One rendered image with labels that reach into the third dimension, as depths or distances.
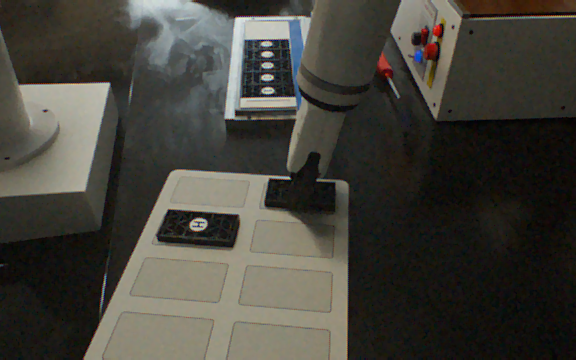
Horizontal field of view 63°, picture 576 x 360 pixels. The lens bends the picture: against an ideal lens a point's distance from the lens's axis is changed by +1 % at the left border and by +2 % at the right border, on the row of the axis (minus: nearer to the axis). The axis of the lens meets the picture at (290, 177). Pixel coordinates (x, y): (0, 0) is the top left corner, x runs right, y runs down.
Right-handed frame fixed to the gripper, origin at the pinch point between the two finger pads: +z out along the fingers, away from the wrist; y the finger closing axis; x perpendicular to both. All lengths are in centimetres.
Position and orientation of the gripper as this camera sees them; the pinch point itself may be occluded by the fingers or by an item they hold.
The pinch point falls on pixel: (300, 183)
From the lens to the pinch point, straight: 65.0
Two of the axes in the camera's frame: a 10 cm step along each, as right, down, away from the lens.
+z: -2.1, 7.3, 6.5
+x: 9.7, 2.2, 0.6
